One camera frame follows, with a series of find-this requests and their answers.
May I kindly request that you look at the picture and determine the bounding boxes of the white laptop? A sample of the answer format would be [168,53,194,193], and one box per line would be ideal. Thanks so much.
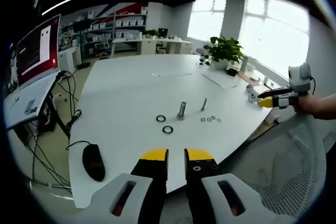
[3,14,62,131]

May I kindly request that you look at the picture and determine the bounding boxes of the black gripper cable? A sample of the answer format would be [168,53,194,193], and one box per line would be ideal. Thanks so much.
[309,76,317,95]

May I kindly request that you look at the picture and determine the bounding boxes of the white drawer cabinet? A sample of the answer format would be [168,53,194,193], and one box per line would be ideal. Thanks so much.
[57,46,82,74]

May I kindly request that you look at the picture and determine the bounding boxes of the white background desk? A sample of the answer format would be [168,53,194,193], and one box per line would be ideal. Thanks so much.
[111,37,194,57]

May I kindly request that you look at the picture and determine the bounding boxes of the background office chair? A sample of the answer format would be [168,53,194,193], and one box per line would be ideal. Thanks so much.
[94,40,112,59]

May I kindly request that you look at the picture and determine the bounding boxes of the storage shelving with white bins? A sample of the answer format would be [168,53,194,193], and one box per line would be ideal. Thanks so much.
[59,10,148,53]

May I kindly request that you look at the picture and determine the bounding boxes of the black cable bundle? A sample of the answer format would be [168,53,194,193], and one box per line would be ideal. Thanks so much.
[26,70,82,192]

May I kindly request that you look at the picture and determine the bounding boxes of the white game controller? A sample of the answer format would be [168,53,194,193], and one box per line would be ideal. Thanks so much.
[245,83,259,104]

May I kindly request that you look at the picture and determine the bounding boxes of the grey mesh office chair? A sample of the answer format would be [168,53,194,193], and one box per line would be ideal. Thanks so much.
[227,113,332,218]

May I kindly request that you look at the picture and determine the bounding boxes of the white paper sheet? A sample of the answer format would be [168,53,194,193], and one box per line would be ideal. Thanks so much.
[201,71,239,89]

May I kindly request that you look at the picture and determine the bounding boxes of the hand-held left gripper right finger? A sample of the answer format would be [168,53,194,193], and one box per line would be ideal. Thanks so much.
[183,147,285,224]

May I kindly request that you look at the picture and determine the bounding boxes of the green potted plant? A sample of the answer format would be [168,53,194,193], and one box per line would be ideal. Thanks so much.
[203,35,245,71]

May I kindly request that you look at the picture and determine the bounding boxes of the large silver threaded stud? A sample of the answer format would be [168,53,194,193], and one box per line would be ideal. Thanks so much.
[176,101,187,121]

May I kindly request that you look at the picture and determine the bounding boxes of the black mouse cable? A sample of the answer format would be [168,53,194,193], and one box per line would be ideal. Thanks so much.
[65,140,91,151]

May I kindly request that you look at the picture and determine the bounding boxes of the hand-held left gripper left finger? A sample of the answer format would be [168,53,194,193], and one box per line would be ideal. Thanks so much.
[71,148,169,224]

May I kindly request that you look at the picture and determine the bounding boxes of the person's right hand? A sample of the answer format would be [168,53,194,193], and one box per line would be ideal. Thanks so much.
[293,94,320,116]

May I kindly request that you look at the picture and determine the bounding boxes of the black computer mouse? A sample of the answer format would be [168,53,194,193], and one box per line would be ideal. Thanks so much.
[82,144,106,182]

